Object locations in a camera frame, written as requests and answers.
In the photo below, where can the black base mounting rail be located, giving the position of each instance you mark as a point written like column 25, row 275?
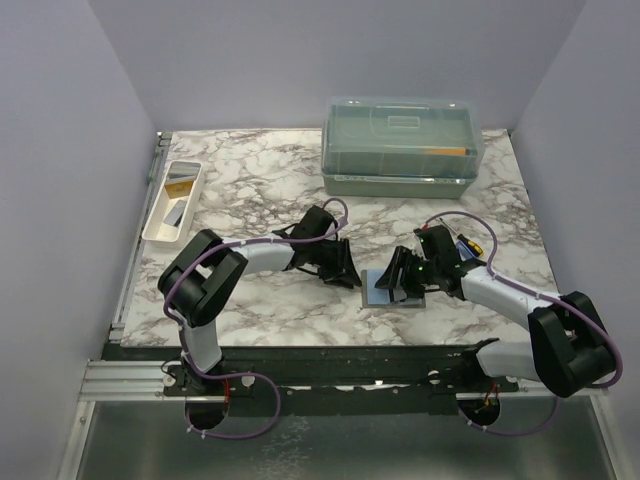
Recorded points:
column 322, row 381

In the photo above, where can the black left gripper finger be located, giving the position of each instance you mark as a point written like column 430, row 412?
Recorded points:
column 337, row 277
column 348, row 263

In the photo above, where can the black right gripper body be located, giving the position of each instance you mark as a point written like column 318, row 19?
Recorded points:
column 431, row 268

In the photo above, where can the grey credit card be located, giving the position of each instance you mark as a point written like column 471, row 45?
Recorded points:
column 175, row 214

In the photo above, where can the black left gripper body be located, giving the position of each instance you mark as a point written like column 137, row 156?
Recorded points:
column 329, row 254

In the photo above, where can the clear lidded storage box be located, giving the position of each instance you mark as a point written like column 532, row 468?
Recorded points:
column 400, row 147

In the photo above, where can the white plastic card tray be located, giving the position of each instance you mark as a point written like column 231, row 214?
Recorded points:
column 161, row 235

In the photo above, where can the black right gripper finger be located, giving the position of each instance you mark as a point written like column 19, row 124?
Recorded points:
column 412, row 293
column 391, row 278

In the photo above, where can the grey leather card holder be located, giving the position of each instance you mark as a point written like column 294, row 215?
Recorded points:
column 377, row 298

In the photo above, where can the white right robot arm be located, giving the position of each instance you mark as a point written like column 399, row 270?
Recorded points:
column 568, row 348

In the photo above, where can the yellow blue tool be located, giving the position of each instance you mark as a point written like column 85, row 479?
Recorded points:
column 466, row 248

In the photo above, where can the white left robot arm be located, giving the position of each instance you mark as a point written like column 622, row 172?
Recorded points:
column 198, row 283

